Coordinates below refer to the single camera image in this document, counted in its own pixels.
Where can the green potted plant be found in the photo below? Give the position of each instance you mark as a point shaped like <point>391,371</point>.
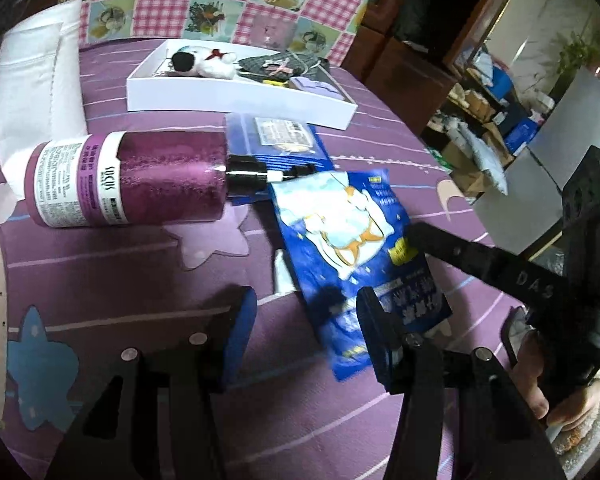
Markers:
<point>580,55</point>

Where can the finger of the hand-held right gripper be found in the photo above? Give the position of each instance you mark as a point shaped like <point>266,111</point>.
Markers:
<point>480,262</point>

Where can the white tray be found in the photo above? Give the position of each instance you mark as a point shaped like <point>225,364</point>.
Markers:
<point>220,97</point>

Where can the blue cartoon print packet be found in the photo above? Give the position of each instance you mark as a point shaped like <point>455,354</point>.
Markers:
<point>340,240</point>

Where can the purple pump bottle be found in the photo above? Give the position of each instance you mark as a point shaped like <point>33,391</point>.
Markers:
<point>170,175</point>

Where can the grey board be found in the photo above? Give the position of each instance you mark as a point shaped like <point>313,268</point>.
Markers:
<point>545,160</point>

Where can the brown cardboard box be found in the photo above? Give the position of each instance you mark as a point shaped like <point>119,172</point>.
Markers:
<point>467,180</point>

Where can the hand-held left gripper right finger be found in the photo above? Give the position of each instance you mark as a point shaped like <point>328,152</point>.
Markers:
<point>375,330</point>

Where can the blue packet in clear bag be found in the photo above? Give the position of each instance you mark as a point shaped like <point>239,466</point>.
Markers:
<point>280,135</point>

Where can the green cardboard box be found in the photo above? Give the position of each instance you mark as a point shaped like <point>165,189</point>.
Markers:
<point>439,160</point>

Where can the person's right hand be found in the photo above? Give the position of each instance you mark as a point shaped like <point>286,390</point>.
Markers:
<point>530,385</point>

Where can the blue box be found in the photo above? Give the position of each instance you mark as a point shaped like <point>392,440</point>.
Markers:
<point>520,135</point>

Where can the white black plush toy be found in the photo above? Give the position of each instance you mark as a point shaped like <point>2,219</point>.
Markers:
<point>215,66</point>

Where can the yellow white soft pouch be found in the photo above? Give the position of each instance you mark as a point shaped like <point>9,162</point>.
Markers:
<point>272,82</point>

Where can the purple striped bed sheet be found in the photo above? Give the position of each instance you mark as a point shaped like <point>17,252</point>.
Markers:
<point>130,280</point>

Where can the lilac cloth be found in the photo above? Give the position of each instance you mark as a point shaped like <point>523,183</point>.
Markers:
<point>312,86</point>

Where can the dark wooden cabinet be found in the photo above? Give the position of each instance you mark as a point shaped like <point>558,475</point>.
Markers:
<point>405,75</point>

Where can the person's right forearm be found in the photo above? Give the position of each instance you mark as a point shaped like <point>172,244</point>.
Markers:
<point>585,435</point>

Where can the small white packet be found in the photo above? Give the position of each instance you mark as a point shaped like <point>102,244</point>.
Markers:
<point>282,275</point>

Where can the grey plaid pouch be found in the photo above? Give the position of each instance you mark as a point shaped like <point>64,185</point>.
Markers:
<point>260,63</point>

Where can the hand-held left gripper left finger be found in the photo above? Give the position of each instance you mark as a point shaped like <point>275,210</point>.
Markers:
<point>244,332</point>

